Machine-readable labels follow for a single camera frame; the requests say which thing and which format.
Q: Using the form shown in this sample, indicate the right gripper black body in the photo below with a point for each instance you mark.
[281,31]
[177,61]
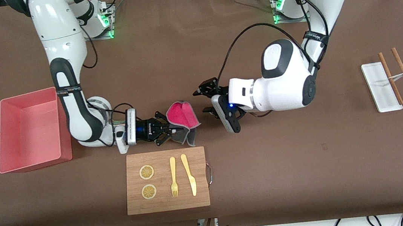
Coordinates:
[148,129]

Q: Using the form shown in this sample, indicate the grey and pink cloth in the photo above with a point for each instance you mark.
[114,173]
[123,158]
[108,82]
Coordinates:
[182,115]

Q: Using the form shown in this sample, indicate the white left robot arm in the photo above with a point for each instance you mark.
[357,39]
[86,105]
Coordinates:
[281,85]

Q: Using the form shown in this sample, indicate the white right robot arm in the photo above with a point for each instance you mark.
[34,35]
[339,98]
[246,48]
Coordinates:
[60,42]

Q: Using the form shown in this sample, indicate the yellow plastic fork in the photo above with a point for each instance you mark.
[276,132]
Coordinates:
[173,169]

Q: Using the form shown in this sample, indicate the lemon slice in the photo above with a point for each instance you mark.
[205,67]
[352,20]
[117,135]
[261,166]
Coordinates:
[147,172]
[149,191]

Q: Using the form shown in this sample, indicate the yellow plastic knife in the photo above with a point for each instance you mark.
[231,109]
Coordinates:
[189,175]

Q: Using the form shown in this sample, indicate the wooden cutting board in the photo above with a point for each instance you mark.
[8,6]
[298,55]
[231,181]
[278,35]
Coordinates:
[166,202]

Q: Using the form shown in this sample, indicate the pink plastic box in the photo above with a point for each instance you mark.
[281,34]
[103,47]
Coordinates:
[29,132]

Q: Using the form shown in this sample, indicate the white rectangular tray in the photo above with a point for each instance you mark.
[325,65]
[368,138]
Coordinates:
[379,89]

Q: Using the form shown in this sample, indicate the small metal bracket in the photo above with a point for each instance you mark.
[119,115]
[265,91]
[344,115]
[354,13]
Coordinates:
[216,222]

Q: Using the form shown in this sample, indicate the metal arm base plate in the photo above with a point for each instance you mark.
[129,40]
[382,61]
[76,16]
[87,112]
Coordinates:
[110,28]
[278,17]

